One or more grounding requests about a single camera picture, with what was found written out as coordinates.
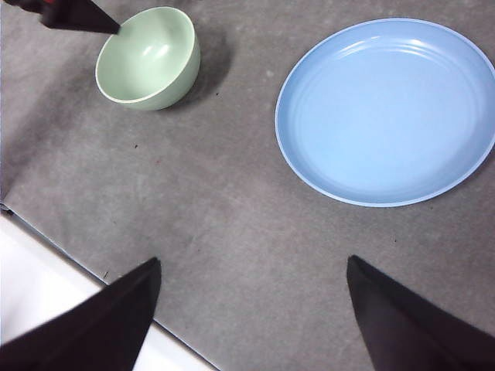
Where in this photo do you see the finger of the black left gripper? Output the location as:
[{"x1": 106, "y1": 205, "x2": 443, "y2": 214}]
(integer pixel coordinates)
[{"x1": 40, "y1": 0, "x2": 121, "y2": 36}]

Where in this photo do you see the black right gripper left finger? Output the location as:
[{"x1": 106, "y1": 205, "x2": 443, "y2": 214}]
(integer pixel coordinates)
[{"x1": 0, "y1": 257, "x2": 162, "y2": 371}]

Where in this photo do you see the green ribbed bowl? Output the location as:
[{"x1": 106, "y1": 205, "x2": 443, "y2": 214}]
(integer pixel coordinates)
[{"x1": 94, "y1": 6, "x2": 202, "y2": 112}]

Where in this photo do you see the blue round plate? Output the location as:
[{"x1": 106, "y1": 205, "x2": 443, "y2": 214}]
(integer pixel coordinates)
[{"x1": 275, "y1": 17, "x2": 495, "y2": 208}]

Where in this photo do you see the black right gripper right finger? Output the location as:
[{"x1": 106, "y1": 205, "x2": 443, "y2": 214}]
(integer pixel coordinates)
[{"x1": 346, "y1": 254, "x2": 495, "y2": 371}]

